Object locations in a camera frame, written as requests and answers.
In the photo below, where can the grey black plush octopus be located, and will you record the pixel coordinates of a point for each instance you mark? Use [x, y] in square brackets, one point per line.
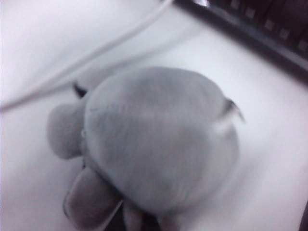
[156, 134]

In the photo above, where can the black mechanical keyboard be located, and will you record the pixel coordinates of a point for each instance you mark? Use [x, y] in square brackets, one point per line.
[264, 19]

